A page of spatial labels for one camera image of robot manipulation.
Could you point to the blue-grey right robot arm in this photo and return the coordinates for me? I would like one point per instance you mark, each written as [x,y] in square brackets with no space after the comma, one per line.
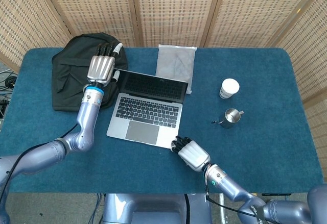
[235,190]

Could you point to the black fabric backpack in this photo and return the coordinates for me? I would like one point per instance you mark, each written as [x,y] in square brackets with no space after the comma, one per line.
[69,81]

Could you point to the grey aluminium laptop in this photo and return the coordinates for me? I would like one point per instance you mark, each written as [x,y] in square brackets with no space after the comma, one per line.
[145,111]

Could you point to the clear bag with grey cloth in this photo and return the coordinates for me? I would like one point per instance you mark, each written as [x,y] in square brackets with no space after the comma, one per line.
[175,63]

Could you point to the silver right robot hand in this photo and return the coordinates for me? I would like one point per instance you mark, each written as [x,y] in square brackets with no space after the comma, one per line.
[192,155]

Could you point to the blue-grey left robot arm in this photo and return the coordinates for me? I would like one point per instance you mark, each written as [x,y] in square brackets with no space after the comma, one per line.
[87,122]

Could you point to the woven rattan screen panel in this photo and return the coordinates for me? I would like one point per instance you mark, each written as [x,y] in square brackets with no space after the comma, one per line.
[176,9]
[23,22]
[311,50]
[255,12]
[89,7]

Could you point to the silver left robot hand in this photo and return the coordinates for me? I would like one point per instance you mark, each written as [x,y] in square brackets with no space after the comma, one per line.
[101,67]

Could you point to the white paper cup blue print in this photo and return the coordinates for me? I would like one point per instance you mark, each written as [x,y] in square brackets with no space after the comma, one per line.
[229,86]

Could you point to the stainless steel spouted pitcher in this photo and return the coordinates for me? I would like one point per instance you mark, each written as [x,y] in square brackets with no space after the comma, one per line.
[232,118]

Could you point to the blue-grey robot torso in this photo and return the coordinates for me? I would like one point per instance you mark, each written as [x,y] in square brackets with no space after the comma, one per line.
[153,208]

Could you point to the blue carpet table cover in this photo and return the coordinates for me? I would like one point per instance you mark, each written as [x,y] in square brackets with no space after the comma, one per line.
[268,145]

